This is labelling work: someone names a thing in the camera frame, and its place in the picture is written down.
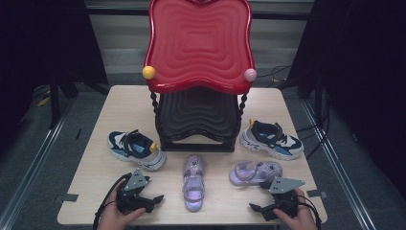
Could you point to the small yellow floor marker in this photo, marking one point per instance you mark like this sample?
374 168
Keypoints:
44 101

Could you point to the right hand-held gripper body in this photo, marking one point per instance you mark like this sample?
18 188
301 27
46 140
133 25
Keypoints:
285 185

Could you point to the purple child sandal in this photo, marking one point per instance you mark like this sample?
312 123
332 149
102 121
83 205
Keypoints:
193 191
249 174

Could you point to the dark metal stand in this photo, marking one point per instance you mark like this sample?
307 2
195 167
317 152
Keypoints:
55 102

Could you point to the person's right hand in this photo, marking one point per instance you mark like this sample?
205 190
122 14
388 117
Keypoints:
300 220

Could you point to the black curtain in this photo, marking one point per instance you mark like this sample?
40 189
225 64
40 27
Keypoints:
367 80
38 41

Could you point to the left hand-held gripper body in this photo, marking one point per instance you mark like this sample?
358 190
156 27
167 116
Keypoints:
134 183

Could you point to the dark tape piece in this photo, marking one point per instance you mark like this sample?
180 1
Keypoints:
316 194
70 197

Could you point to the person's left hand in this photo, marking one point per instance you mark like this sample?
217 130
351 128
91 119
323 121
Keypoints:
115 218

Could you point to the red and black shoe rack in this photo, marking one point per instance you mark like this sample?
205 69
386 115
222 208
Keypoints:
199 48

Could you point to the metal floor rail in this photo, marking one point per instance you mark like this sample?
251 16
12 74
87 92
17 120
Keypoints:
338 166
35 169

